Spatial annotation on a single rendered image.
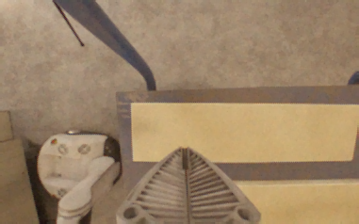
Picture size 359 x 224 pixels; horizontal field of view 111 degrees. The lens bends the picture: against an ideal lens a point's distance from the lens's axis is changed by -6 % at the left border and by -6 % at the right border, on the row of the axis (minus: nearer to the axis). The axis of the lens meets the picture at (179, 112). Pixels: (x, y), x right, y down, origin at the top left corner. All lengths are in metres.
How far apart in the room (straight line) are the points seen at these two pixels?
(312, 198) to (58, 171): 1.62
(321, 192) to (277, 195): 0.11
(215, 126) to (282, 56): 1.47
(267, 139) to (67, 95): 1.72
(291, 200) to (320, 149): 0.14
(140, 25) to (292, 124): 1.43
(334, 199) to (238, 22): 1.43
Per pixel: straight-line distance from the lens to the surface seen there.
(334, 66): 2.05
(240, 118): 0.30
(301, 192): 0.45
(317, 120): 0.40
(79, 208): 0.96
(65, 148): 1.39
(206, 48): 1.43
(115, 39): 0.20
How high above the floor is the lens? 1.33
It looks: 83 degrees down
